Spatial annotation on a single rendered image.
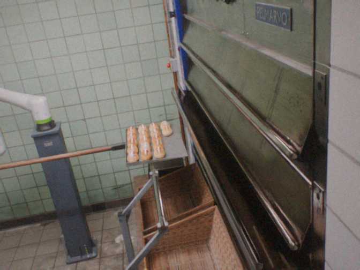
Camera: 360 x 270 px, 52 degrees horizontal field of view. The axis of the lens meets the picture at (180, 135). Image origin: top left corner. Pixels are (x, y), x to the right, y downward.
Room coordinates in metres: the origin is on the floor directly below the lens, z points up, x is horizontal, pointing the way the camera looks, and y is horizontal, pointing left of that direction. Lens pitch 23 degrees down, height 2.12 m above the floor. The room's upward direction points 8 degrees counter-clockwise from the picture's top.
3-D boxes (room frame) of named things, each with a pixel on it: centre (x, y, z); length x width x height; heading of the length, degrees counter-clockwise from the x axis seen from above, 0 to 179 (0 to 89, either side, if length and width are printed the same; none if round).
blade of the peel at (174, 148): (2.19, 0.17, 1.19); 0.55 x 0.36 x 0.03; 5
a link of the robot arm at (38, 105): (2.73, 1.02, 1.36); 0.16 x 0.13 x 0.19; 44
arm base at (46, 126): (2.78, 1.02, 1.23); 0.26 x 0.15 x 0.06; 9
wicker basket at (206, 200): (2.18, 0.11, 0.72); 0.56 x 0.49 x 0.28; 6
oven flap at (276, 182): (1.64, -0.21, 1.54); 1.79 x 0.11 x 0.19; 5
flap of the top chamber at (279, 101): (1.64, -0.21, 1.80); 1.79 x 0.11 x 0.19; 5
